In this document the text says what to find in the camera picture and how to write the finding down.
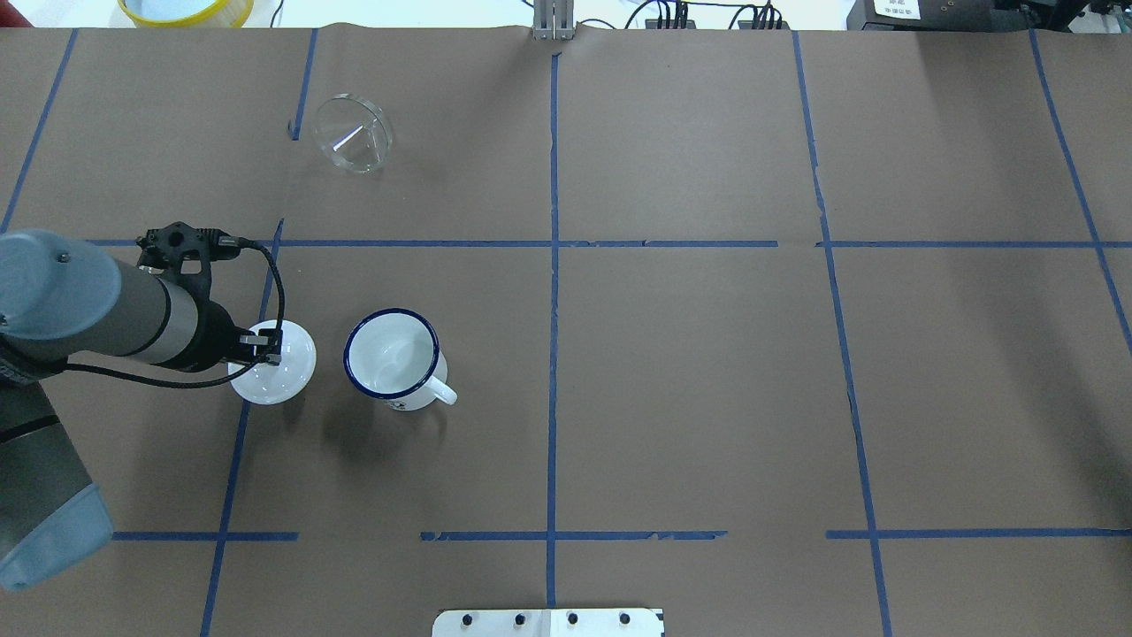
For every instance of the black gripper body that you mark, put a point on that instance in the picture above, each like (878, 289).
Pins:
(212, 336)

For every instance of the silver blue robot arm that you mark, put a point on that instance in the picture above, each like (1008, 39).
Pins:
(70, 306)

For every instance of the white enamel mug blue rim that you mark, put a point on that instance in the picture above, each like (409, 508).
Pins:
(394, 356)

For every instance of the yellow rimmed bowl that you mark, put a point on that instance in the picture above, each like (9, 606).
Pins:
(187, 14)

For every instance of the black desktop box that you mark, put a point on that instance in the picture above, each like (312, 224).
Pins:
(949, 16)

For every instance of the white pedestal column with base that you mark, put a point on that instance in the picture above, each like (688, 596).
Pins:
(551, 622)

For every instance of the aluminium frame post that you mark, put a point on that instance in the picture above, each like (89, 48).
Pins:
(553, 20)

